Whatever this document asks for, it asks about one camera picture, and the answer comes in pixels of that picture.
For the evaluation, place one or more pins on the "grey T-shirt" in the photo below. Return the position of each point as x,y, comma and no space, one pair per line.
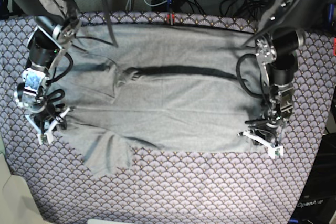
166,88

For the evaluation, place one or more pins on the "fan-patterned table cloth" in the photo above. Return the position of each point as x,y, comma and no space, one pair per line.
170,187

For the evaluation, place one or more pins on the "red clamp at right edge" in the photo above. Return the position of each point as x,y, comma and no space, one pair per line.
334,46

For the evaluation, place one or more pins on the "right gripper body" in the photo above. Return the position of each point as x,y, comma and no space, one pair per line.
42,112

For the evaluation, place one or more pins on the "red black table clamp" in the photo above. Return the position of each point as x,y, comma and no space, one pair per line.
170,12

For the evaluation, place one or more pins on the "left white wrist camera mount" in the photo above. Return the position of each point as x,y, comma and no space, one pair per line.
274,149

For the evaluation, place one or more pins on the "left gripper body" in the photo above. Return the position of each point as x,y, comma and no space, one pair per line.
267,129

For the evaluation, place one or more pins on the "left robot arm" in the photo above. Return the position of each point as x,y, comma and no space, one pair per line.
280,33

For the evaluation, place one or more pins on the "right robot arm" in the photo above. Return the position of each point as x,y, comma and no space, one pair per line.
48,61

